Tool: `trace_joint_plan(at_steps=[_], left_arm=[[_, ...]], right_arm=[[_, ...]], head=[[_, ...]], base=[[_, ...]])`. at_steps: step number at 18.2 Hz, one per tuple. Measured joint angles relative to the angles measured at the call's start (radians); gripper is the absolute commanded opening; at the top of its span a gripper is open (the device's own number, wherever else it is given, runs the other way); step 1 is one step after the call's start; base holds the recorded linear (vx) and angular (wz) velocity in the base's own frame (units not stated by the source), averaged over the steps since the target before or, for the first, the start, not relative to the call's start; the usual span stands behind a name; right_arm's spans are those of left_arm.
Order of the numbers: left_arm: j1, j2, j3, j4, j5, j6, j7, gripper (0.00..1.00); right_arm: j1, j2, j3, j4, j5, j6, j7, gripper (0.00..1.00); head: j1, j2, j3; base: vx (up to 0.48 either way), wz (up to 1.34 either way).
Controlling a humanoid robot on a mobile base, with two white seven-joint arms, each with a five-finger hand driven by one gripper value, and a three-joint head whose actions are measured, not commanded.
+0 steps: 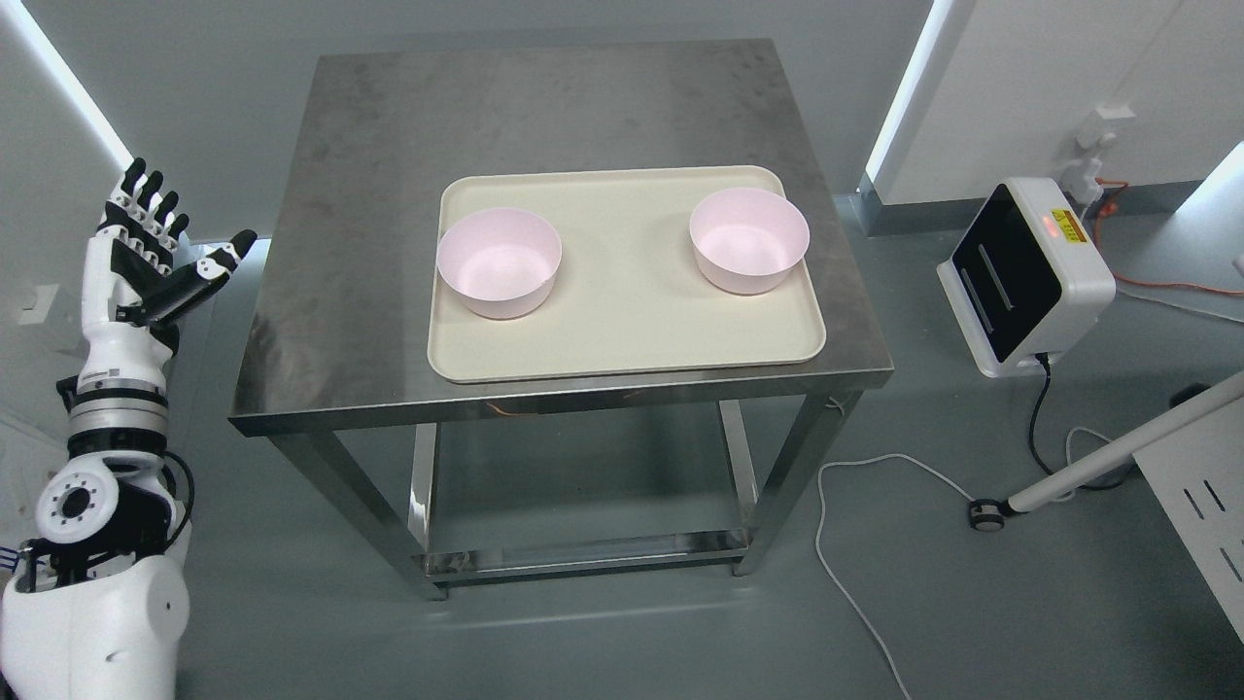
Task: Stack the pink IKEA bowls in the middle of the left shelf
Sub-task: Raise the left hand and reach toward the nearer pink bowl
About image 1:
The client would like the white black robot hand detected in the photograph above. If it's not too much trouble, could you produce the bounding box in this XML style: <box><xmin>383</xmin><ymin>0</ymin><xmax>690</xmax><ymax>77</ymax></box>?
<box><xmin>76</xmin><ymin>157</ymin><xmax>258</xmax><ymax>393</ymax></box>

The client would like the pink bowl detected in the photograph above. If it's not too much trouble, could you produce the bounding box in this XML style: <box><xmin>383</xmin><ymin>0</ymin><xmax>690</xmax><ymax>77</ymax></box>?
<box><xmin>435</xmin><ymin>206</ymin><xmax>564</xmax><ymax>320</ymax></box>
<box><xmin>688</xmin><ymin>187</ymin><xmax>812</xmax><ymax>296</ymax></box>

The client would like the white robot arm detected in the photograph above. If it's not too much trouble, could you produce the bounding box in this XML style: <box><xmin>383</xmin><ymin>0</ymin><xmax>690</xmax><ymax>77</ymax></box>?
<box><xmin>2</xmin><ymin>372</ymin><xmax>198</xmax><ymax>699</ymax></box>

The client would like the stainless steel table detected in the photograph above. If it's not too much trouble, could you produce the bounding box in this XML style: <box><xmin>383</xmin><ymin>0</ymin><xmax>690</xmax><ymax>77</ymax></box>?
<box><xmin>229</xmin><ymin>39</ymin><xmax>894</xmax><ymax>601</ymax></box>

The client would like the cream plastic tray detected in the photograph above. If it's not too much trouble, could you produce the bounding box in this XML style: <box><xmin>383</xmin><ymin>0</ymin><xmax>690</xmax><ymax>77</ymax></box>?
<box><xmin>428</xmin><ymin>165</ymin><xmax>826</xmax><ymax>384</ymax></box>

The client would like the white stand leg with caster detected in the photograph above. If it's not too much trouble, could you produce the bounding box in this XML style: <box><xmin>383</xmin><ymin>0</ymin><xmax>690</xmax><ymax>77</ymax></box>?
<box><xmin>967</xmin><ymin>371</ymin><xmax>1243</xmax><ymax>532</ymax></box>

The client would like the white black box device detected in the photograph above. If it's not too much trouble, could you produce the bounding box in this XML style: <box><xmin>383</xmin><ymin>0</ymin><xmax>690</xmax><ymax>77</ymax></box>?
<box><xmin>935</xmin><ymin>177</ymin><xmax>1117</xmax><ymax>378</ymax></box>

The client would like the white perforated panel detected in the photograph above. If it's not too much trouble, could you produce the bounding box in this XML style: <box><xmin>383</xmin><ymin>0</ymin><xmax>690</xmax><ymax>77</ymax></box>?
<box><xmin>1135</xmin><ymin>402</ymin><xmax>1243</xmax><ymax>637</ymax></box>

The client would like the white wall switch plate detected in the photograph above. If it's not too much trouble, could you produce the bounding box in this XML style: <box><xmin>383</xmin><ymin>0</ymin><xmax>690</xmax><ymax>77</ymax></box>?
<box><xmin>17</xmin><ymin>283</ymin><xmax>58</xmax><ymax>327</ymax></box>

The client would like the white floor cable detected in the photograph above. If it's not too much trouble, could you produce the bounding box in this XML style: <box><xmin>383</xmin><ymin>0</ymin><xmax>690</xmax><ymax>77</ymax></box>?
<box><xmin>814</xmin><ymin>455</ymin><xmax>978</xmax><ymax>700</ymax></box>

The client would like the black power cable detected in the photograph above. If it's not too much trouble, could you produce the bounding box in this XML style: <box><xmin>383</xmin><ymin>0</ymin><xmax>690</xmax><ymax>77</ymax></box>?
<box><xmin>1028</xmin><ymin>353</ymin><xmax>1133</xmax><ymax>492</ymax></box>

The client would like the white wall socket plug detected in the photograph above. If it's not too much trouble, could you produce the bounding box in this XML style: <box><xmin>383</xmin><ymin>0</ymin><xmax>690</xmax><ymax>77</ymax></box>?
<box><xmin>1057</xmin><ymin>102</ymin><xmax>1136</xmax><ymax>205</ymax></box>

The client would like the orange cable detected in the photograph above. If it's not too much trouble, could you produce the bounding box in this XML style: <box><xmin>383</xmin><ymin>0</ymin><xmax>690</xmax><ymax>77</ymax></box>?
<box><xmin>1093</xmin><ymin>182</ymin><xmax>1244</xmax><ymax>298</ymax></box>

